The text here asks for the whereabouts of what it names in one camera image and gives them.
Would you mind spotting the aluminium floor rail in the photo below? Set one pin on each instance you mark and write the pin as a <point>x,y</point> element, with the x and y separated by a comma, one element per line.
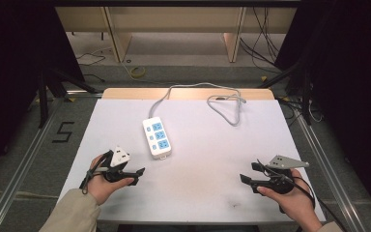
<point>331,174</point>
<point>19,170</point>

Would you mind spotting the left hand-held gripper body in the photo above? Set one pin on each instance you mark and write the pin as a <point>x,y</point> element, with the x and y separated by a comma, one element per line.
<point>119,157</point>

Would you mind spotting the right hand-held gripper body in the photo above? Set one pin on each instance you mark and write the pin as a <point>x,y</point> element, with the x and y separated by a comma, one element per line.
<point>281,180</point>

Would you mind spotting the black metal stand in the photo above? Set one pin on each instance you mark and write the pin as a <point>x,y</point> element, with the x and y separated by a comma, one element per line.
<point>50,93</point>
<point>306,93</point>

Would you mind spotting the white power strip blue sockets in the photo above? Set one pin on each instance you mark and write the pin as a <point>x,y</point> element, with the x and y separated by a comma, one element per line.
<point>156,138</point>

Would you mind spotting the person's right hand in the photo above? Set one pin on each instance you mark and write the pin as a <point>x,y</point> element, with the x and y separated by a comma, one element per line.
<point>298,203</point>

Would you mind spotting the person's left hand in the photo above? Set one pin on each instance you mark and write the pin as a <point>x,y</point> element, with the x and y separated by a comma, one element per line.
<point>100,187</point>

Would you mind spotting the yellow tape roll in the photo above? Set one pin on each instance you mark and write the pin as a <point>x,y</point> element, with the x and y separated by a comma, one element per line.
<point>138,72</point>

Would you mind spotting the beige wooden bench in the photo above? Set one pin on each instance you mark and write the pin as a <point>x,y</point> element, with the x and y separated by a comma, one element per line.
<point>174,22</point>

